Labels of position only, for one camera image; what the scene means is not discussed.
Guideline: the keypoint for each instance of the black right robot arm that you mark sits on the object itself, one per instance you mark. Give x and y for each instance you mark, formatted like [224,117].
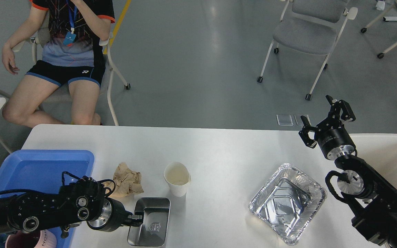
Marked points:
[371,198]

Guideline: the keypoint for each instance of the crumpled brown paper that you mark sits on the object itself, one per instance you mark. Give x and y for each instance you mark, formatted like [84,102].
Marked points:
[127,181]

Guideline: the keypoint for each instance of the white paper cup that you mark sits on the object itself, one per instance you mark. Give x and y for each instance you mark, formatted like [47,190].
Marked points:
[178,178]

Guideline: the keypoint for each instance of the aluminium foil tray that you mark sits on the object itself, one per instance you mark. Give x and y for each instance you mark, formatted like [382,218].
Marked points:
[287,202]

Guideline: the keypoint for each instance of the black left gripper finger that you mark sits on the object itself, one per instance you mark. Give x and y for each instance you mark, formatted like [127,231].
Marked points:
[135,223]
[137,216]

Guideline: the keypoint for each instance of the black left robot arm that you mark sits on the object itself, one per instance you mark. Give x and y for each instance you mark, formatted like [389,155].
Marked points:
[86,200]

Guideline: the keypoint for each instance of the white plastic bin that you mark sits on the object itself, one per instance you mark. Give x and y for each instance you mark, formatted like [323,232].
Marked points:
[380,152]

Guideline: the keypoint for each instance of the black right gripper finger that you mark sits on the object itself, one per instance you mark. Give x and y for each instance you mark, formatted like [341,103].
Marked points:
[340,112]
[304,133]

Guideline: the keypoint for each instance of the blue plastic tray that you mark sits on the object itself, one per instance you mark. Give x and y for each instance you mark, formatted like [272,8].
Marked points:
[41,170]

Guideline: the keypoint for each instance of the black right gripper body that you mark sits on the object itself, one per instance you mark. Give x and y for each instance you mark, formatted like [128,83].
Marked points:
[335,143]

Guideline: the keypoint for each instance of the grey chair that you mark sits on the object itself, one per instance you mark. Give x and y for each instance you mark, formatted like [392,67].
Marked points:
[309,36]
[62,94]

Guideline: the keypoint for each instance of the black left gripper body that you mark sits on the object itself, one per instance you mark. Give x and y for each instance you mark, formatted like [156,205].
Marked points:
[112,216]

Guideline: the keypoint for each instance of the grey chair right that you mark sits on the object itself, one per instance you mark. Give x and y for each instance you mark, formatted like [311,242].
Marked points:
[309,36]

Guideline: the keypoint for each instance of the pink mug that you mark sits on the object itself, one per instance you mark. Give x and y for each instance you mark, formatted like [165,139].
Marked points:
[36,239]

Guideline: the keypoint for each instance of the person in patterned shirt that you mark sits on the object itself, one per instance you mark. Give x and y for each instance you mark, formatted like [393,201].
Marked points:
[72,56]

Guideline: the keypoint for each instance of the grey chair left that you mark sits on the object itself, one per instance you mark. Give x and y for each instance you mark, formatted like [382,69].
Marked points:
[62,94]

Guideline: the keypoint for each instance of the stainless steel rectangular tray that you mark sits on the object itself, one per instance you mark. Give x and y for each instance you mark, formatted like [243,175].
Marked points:
[153,231]

